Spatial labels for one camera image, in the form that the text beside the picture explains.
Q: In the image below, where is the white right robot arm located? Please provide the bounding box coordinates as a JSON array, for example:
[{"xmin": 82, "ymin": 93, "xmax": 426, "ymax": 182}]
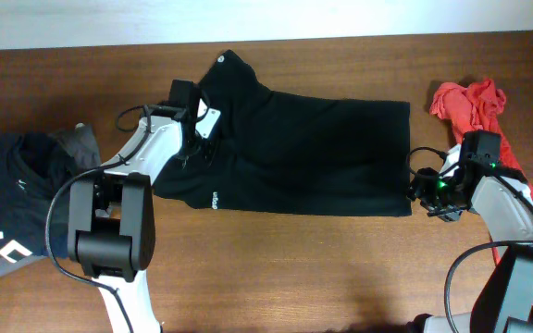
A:
[{"xmin": 409, "ymin": 162, "xmax": 533, "ymax": 332}]

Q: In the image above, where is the black polo shirt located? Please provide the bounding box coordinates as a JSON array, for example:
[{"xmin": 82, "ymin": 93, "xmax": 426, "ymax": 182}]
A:
[{"xmin": 154, "ymin": 51, "xmax": 411, "ymax": 217}]

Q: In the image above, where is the navy hoodie with white letters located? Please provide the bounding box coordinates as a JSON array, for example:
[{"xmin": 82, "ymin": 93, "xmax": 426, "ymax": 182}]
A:
[{"xmin": 0, "ymin": 132, "xmax": 78, "ymax": 264}]

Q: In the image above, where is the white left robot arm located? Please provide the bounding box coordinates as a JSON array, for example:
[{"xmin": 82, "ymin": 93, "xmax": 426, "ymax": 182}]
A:
[{"xmin": 68, "ymin": 109, "xmax": 221, "ymax": 332}]

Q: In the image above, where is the red crumpled garment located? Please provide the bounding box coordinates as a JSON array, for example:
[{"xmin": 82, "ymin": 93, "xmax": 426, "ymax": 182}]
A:
[{"xmin": 428, "ymin": 77, "xmax": 533, "ymax": 312}]

